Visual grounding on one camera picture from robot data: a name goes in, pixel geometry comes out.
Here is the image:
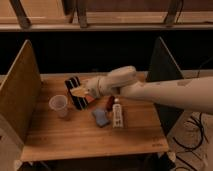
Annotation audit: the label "white glue bottle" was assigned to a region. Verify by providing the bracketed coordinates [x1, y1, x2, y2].
[112, 98, 124, 128]

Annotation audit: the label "wooden back shelf frame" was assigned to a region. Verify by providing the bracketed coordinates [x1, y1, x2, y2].
[0, 0, 213, 32]

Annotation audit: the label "orange ceramic bowl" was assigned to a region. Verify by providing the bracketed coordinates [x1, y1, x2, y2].
[85, 95, 95, 103]

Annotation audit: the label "dark red small object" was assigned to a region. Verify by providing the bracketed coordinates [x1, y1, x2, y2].
[106, 96, 115, 111]

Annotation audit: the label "blue sponge block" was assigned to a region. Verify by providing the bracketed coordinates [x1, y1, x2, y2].
[92, 108, 110, 127]

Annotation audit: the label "left wooden divider panel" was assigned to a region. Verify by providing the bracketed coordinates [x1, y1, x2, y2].
[0, 40, 42, 171]

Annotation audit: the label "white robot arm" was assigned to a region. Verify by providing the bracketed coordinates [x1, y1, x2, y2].
[71, 66, 213, 115]

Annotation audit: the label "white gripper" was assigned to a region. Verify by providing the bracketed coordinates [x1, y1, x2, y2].
[71, 76, 110, 98]

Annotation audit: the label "right dark divider panel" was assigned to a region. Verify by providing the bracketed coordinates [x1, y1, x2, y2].
[145, 36, 185, 137]

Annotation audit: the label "clear plastic cup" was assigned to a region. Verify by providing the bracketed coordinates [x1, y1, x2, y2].
[49, 95, 68, 118]

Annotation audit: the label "black floor cables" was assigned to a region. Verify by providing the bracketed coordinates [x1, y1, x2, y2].
[171, 56, 213, 171]

